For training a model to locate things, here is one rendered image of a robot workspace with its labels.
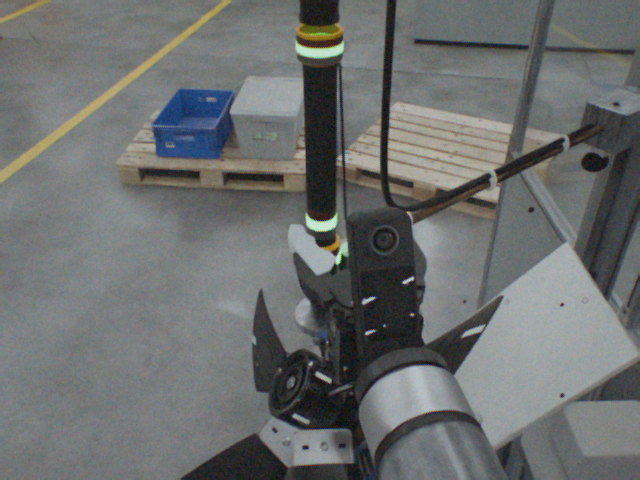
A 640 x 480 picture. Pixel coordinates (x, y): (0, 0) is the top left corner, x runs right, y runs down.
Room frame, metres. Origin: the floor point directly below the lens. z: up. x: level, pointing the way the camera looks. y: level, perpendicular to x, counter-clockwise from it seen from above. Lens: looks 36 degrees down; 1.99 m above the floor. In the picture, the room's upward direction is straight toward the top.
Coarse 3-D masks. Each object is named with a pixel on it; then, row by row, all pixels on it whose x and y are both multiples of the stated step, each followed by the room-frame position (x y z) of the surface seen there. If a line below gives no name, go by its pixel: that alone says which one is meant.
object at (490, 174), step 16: (384, 64) 0.61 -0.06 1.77; (384, 80) 0.61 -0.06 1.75; (384, 96) 0.61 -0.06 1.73; (384, 112) 0.61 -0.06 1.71; (384, 128) 0.61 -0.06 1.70; (384, 144) 0.61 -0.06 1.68; (560, 144) 0.84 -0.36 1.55; (384, 160) 0.61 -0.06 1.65; (384, 176) 0.61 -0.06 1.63; (480, 176) 0.73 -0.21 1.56; (384, 192) 0.61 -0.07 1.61; (448, 192) 0.69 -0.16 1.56; (400, 208) 0.63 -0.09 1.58; (416, 208) 0.64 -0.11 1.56
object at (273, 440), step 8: (272, 424) 0.64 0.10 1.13; (280, 424) 0.64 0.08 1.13; (264, 432) 0.63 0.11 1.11; (272, 432) 0.63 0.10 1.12; (280, 432) 0.63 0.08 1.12; (288, 432) 0.63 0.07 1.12; (264, 440) 0.63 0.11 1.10; (272, 440) 0.62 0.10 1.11; (280, 440) 0.62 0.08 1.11; (272, 448) 0.61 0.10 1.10; (280, 448) 0.61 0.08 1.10; (288, 448) 0.61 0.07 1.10; (280, 456) 0.60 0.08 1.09; (288, 456) 0.60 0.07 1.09; (288, 464) 0.59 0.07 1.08
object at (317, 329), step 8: (344, 240) 0.59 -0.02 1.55; (344, 256) 0.56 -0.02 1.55; (344, 264) 0.56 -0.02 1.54; (304, 304) 0.57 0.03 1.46; (296, 312) 0.55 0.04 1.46; (304, 312) 0.55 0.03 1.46; (296, 320) 0.54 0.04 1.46; (304, 320) 0.54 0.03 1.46; (312, 320) 0.54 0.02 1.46; (328, 320) 0.54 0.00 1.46; (304, 328) 0.53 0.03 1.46; (312, 328) 0.53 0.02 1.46; (320, 328) 0.53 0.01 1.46; (312, 336) 0.52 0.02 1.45; (320, 336) 0.52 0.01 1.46
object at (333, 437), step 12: (300, 432) 0.58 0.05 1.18; (312, 432) 0.58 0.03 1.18; (324, 432) 0.58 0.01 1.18; (336, 432) 0.58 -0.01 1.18; (348, 432) 0.58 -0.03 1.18; (300, 444) 0.56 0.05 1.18; (312, 444) 0.56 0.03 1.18; (336, 444) 0.56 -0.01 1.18; (348, 444) 0.56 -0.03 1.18; (300, 456) 0.54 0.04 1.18; (312, 456) 0.54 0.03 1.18; (324, 456) 0.54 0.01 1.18; (336, 456) 0.54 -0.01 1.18; (348, 456) 0.54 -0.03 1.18
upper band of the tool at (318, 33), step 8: (336, 24) 0.57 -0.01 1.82; (296, 32) 0.55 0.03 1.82; (304, 32) 0.57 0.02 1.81; (312, 32) 0.58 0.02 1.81; (320, 32) 0.58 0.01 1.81; (328, 32) 0.58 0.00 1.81; (336, 32) 0.57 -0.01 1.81; (312, 48) 0.54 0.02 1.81; (320, 48) 0.53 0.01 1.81; (328, 48) 0.54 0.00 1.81; (328, 56) 0.54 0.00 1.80; (304, 64) 0.55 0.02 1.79
